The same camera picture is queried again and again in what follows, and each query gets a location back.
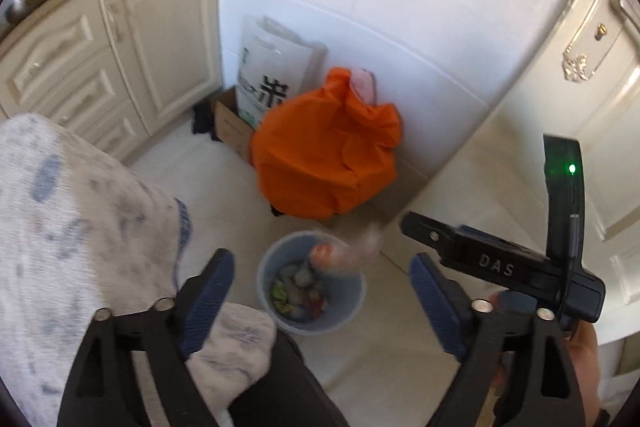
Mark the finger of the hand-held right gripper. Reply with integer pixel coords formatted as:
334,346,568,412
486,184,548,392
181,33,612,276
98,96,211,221
401,211,466,261
459,225,507,243

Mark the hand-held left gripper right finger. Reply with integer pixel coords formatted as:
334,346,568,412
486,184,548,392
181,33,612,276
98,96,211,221
409,253,588,427

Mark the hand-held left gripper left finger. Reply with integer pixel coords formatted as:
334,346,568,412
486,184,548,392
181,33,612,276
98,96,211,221
56,248,236,427

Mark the blue plastic bin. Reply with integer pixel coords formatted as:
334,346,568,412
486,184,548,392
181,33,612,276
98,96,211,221
256,230,367,335

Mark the sausage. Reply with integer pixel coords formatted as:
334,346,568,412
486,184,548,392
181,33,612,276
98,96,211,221
307,222,386,278

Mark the person's right hand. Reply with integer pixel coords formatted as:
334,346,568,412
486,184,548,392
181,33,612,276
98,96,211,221
565,319,601,425

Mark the cream door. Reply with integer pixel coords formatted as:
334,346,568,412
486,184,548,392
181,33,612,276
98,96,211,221
492,0,640,378

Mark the orange plastic bag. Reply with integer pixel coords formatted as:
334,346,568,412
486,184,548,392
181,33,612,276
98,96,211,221
250,67,403,220

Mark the round table with floral cloth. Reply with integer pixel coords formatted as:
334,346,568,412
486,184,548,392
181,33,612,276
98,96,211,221
0,114,278,427

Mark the cardboard box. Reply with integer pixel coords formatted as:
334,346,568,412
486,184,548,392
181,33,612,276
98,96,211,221
212,87,258,165

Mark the white printed rice sack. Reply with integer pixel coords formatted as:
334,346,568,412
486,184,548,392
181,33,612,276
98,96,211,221
236,14,328,130

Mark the cream carved drawer front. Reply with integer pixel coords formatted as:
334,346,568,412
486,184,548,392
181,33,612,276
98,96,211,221
0,14,96,108

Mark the silver door handle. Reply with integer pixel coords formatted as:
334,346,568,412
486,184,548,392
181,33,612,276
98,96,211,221
615,0,640,32

